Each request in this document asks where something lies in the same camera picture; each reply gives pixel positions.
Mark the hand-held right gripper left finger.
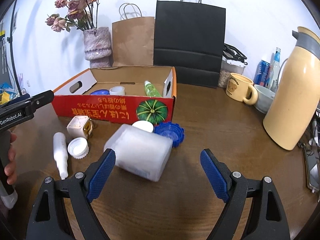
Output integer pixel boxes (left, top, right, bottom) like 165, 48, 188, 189
26, 148, 117, 240

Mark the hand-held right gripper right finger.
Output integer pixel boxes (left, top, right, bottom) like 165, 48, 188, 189
200, 149, 292, 240

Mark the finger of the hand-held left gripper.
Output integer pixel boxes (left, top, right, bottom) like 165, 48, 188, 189
30, 90, 55, 115
0, 93, 30, 109

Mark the white ribbed cap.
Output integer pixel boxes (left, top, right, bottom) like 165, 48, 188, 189
67, 137, 90, 159

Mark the beige cube box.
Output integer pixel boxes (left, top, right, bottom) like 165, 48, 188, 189
66, 115, 94, 140

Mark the translucent white plastic container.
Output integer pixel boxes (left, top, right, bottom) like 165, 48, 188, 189
103, 124, 173, 182

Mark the white spray bottle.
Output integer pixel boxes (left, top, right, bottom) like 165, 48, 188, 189
53, 132, 69, 180

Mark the red cardboard box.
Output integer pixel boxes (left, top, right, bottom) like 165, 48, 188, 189
52, 66, 177, 125

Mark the blue scalloped lid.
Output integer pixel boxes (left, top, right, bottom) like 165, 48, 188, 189
153, 121, 185, 148

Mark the white smooth round lid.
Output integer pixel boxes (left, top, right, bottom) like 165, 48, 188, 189
132, 120, 154, 133

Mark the green spray bottle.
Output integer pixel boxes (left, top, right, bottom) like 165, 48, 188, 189
144, 80, 163, 97

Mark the person's left hand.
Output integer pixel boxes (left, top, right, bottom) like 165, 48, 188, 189
4, 132, 17, 184

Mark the black light stand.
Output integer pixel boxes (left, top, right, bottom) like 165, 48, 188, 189
6, 0, 25, 98

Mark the pink mottled ceramic vase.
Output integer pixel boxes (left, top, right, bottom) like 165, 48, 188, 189
83, 27, 112, 68

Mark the grey ceramic cup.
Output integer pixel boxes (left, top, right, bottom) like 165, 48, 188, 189
253, 84, 275, 114

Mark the yellow bear mug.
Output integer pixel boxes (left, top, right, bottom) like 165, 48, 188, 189
225, 72, 258, 105

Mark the smartphone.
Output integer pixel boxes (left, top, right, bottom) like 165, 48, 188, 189
304, 152, 320, 193

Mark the dried pink roses bouquet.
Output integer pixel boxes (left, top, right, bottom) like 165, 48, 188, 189
45, 0, 100, 33

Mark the glass jar with clip lid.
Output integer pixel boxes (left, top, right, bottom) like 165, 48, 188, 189
217, 43, 248, 88

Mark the brown paper bag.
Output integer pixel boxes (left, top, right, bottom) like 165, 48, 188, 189
112, 3, 155, 67

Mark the cream thermos jug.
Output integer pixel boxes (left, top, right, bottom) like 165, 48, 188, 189
262, 26, 320, 151

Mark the blue drink can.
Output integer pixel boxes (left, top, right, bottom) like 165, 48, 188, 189
254, 60, 272, 87

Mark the clear bottle with blue cap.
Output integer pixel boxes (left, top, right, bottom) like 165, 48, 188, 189
269, 47, 282, 90

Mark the black paper bag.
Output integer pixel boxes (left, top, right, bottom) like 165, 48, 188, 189
153, 0, 227, 88

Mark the wire shelf rack with items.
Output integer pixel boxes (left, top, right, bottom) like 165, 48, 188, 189
0, 81, 28, 105

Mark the tangle of cables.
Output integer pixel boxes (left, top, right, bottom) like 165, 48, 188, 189
297, 115, 320, 160

